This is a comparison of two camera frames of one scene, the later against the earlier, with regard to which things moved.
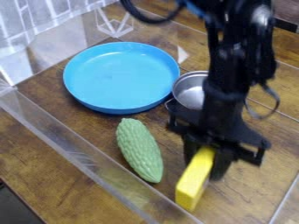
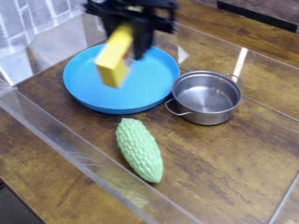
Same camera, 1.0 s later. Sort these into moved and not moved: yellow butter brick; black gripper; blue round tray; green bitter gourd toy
Moved: black gripper; yellow butter brick
Not moved: blue round tray; green bitter gourd toy
